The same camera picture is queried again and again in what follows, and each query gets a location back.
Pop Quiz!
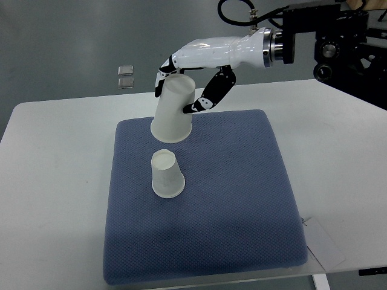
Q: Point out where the white table leg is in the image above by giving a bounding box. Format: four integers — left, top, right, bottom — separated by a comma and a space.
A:
312, 274, 331, 290

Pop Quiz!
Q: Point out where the white paper cup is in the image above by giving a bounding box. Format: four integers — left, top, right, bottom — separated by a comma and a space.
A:
151, 149, 185, 199
151, 74, 196, 143

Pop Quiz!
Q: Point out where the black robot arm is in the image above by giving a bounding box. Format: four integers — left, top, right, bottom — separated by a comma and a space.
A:
272, 1, 386, 109

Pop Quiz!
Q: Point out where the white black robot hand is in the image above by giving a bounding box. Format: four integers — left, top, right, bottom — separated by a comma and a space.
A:
155, 28, 283, 114

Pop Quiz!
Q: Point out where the white paper tag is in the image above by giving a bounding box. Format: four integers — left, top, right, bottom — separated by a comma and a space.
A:
303, 218, 346, 271

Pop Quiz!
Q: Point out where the wooden furniture corner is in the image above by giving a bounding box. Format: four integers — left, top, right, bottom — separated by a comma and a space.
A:
345, 0, 387, 10

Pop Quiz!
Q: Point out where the white paper cup on cushion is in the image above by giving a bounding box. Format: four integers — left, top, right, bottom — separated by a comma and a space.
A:
151, 149, 185, 199

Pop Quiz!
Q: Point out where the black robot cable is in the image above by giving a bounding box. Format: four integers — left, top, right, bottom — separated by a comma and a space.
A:
218, 0, 285, 28

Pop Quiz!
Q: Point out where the black bracket under table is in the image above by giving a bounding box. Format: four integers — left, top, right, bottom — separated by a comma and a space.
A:
358, 266, 387, 277

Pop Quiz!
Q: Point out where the blue grey fabric cushion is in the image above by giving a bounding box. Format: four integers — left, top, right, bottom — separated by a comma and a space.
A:
103, 109, 308, 285

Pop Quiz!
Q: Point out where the upper metal floor plate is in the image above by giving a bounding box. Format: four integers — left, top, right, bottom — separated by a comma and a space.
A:
117, 65, 134, 76

